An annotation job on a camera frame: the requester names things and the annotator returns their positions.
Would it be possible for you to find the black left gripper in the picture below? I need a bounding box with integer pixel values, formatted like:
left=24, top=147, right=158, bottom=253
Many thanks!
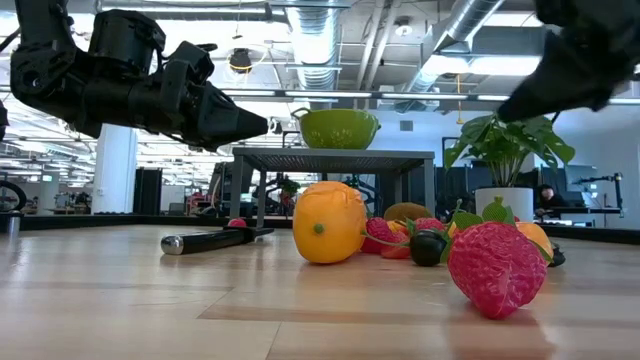
left=149, top=41, right=270, bottom=151

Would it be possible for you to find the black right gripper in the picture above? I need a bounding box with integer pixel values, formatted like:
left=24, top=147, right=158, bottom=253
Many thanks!
left=498, top=0, right=640, bottom=124

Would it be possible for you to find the green plastic colander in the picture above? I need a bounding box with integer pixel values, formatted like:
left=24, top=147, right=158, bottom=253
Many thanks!
left=291, top=107, right=383, bottom=151

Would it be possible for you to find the red toy strawberry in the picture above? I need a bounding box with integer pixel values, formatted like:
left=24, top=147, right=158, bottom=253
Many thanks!
left=412, top=216, right=446, bottom=234
left=439, top=196, right=550, bottom=322
left=359, top=216, right=396, bottom=256
left=379, top=232, right=412, bottom=261

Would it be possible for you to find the dark background monitor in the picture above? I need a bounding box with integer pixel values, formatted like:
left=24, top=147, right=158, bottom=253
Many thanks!
left=207, top=160, right=255, bottom=217

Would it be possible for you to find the potted monstera plant white pot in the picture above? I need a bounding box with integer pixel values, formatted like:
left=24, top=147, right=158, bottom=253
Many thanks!
left=443, top=112, right=577, bottom=224

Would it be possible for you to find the background black machine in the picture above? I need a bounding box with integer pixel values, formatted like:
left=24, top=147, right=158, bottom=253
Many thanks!
left=252, top=172, right=303, bottom=219

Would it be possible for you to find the black cabinet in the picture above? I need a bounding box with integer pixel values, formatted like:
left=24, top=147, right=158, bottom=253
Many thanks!
left=132, top=166, right=164, bottom=217

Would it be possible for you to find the person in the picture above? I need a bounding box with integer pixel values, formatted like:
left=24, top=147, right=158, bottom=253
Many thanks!
left=533, top=183, right=571, bottom=219

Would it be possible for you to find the black kitchen knife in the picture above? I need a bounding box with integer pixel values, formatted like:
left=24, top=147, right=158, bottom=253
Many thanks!
left=160, top=225, right=276, bottom=257

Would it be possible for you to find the white column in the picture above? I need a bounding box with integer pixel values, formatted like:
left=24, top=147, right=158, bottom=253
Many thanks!
left=91, top=128, right=139, bottom=216

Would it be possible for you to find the grey perforated metal shelf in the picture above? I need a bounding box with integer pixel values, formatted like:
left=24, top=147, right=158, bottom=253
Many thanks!
left=228, top=147, right=437, bottom=229

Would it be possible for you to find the long white light bar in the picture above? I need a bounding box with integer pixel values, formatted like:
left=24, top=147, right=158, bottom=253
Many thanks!
left=219, top=88, right=640, bottom=106

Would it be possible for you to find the yellow toy squash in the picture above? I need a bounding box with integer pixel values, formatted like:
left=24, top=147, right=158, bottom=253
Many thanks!
left=291, top=180, right=369, bottom=265

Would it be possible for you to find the dark toy berry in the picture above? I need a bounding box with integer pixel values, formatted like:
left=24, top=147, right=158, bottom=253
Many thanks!
left=409, top=228, right=449, bottom=268
left=547, top=246, right=568, bottom=269

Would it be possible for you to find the brown toy kiwi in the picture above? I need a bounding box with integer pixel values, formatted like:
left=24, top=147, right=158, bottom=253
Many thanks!
left=382, top=201, right=436, bottom=224

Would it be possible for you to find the black wheel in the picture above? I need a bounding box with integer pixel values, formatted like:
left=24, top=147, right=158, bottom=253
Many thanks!
left=0, top=179, right=29, bottom=214

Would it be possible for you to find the yellow hanging cord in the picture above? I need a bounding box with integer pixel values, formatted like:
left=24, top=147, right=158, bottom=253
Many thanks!
left=454, top=73, right=465, bottom=126

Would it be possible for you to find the silver spiral air duct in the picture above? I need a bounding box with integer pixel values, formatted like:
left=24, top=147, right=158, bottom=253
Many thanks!
left=285, top=0, right=343, bottom=112
left=397, top=0, right=507, bottom=114

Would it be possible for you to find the silver metal post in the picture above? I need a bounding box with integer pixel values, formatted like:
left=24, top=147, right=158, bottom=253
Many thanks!
left=0, top=209, right=24, bottom=236

